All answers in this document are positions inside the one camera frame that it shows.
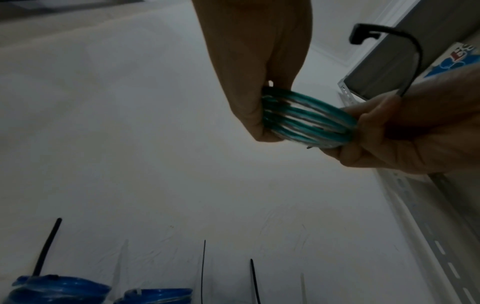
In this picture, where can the person's left hand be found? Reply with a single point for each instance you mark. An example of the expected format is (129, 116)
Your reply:
(258, 44)

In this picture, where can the person's right hand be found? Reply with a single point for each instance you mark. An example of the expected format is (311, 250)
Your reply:
(420, 130)

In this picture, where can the long black cable tie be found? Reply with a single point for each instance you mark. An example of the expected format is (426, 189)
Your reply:
(416, 47)

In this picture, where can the curled black cable tie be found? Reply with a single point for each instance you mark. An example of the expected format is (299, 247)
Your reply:
(47, 246)

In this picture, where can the grey shelf board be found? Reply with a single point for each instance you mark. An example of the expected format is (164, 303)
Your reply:
(390, 62)

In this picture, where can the blue printed box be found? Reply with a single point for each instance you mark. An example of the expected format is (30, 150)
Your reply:
(453, 58)

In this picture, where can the white perforated shelf upright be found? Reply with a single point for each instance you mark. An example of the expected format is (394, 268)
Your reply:
(423, 225)

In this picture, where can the black metal frame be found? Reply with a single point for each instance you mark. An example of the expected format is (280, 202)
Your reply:
(56, 7)

